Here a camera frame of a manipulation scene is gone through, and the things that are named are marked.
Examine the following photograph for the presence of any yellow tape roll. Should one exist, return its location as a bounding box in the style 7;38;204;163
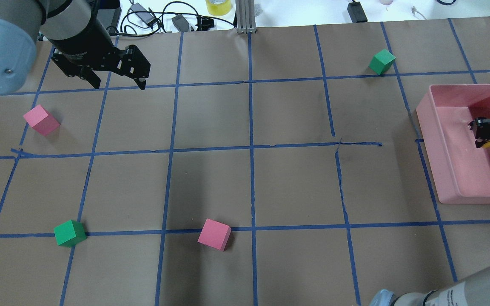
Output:
205;0;233;16

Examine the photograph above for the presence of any black power adapter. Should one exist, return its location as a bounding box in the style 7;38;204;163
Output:
347;0;368;23

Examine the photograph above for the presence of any green cube near tray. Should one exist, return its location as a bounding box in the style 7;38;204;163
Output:
369;49;396;75

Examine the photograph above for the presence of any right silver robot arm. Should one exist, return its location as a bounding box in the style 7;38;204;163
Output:
370;85;490;306

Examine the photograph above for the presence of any pink plastic tray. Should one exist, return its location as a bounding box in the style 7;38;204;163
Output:
416;85;490;204

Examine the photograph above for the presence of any aluminium frame post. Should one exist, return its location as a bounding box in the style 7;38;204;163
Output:
235;0;257;34

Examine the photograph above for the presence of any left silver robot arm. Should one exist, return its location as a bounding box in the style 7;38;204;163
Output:
0;0;151;94

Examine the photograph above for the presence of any pink cube centre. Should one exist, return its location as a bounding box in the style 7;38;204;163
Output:
197;218;232;251

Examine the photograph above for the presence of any pink cube near edge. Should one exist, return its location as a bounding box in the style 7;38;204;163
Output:
23;105;60;137

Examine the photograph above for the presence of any green cube near left arm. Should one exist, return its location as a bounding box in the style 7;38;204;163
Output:
53;220;87;248

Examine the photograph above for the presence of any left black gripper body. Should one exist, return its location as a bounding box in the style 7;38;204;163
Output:
51;21;151;81

